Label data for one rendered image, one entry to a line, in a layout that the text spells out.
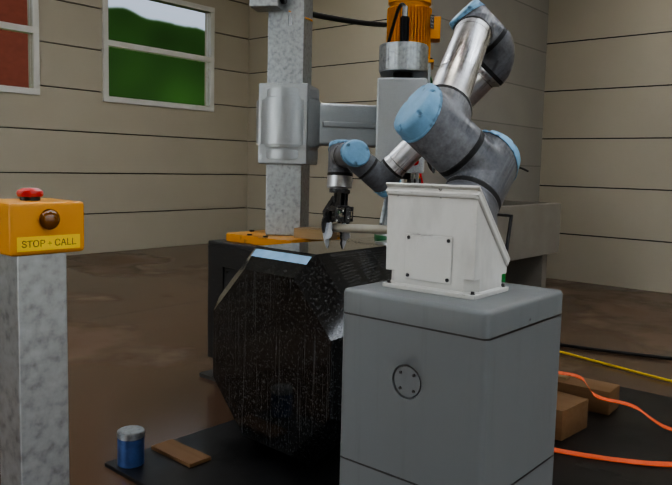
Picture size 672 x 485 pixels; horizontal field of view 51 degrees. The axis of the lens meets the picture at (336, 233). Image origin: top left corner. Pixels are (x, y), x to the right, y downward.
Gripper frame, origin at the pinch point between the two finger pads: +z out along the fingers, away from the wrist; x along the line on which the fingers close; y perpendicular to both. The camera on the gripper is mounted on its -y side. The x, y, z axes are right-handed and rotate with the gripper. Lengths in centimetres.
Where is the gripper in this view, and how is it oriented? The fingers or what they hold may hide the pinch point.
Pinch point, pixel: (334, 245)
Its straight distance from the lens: 250.0
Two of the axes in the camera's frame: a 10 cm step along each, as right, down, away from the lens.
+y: 4.1, 0.2, -9.1
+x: 9.1, 0.4, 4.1
